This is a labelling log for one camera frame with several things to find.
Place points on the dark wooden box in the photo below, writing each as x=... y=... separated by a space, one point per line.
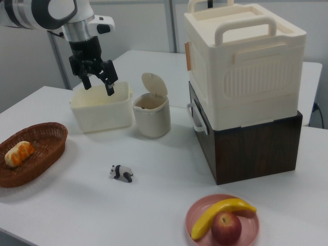
x=256 y=153

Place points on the red apple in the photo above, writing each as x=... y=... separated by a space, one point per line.
x=226 y=229

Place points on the copper latch strip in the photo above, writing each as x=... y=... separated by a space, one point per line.
x=188 y=56

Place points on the brown wicker basket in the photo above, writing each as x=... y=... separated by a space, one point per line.
x=51 y=148

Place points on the pink plate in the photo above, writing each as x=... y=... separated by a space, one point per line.
x=252 y=225

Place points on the orange glazed bread piece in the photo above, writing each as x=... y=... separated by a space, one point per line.
x=19 y=153

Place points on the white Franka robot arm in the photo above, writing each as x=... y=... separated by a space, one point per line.
x=25 y=15

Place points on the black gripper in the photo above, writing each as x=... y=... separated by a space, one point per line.
x=85 y=53

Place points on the small panda toy figure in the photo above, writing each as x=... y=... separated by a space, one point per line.
x=120 y=170

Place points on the cream plastic storage bin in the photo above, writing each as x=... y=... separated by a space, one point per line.
x=102 y=118

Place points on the cream flip-lid trash can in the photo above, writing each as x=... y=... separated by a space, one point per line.
x=151 y=123

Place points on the black camera stand pole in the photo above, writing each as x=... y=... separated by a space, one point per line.
x=210 y=3

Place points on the yellow banana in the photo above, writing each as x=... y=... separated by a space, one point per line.
x=205 y=220

